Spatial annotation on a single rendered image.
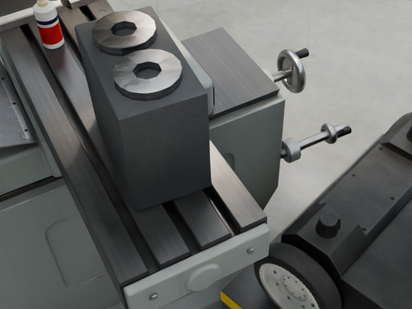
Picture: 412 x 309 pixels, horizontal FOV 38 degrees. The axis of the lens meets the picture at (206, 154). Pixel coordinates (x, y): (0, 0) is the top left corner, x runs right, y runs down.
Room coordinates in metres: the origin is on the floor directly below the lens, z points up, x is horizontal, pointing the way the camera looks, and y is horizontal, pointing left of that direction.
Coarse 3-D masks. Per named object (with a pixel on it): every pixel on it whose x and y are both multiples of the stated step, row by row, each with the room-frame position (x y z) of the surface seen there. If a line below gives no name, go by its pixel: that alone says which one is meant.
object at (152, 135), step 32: (96, 32) 0.69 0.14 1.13; (128, 32) 0.70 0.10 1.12; (160, 32) 0.70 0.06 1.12; (96, 64) 0.63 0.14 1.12; (128, 64) 0.62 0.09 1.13; (160, 64) 0.61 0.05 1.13; (96, 96) 0.66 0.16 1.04; (128, 96) 0.56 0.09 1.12; (160, 96) 0.56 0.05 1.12; (192, 96) 0.56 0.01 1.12; (128, 128) 0.53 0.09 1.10; (160, 128) 0.54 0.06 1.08; (192, 128) 0.56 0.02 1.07; (128, 160) 0.53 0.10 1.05; (160, 160) 0.54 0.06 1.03; (192, 160) 0.56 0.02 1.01; (128, 192) 0.55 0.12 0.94; (160, 192) 0.54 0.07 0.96; (192, 192) 0.56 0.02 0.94
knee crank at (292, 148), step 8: (328, 128) 1.07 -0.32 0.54; (336, 128) 1.08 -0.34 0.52; (344, 128) 1.09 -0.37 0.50; (312, 136) 1.05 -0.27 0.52; (320, 136) 1.05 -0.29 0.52; (328, 136) 1.06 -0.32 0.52; (336, 136) 1.05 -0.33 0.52; (288, 144) 1.01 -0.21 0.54; (296, 144) 1.01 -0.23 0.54; (304, 144) 1.03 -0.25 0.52; (312, 144) 1.03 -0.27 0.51; (288, 152) 1.00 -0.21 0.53; (296, 152) 1.00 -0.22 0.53; (288, 160) 1.00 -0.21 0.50
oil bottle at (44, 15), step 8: (40, 0) 0.94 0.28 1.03; (32, 8) 0.94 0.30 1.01; (40, 8) 0.93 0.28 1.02; (48, 8) 0.93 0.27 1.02; (40, 16) 0.92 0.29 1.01; (48, 16) 0.93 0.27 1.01; (56, 16) 0.94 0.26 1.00; (40, 24) 0.93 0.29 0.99; (48, 24) 0.92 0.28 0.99; (56, 24) 0.93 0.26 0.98; (40, 32) 0.93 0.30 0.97; (48, 32) 0.92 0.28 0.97; (56, 32) 0.93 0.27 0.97; (48, 40) 0.92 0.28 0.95; (56, 40) 0.93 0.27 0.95; (48, 48) 0.93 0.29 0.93
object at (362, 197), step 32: (384, 160) 0.90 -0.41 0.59; (352, 192) 0.81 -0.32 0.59; (384, 192) 0.81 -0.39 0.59; (320, 224) 0.70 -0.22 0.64; (352, 224) 0.71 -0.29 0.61; (384, 224) 0.73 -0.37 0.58; (320, 256) 0.65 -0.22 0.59; (352, 256) 0.65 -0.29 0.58; (384, 256) 0.66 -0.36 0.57; (352, 288) 0.59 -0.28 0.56; (384, 288) 0.59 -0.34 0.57
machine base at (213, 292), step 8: (224, 280) 0.84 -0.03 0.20; (208, 288) 0.82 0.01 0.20; (216, 288) 0.82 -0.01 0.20; (192, 296) 0.80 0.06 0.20; (200, 296) 0.80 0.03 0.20; (208, 296) 0.80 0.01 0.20; (216, 296) 0.79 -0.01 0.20; (120, 304) 0.79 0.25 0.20; (168, 304) 0.78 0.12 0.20; (176, 304) 0.78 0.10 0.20; (184, 304) 0.78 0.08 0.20; (192, 304) 0.77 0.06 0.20; (200, 304) 0.77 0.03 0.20; (208, 304) 0.77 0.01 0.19; (216, 304) 0.78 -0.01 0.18
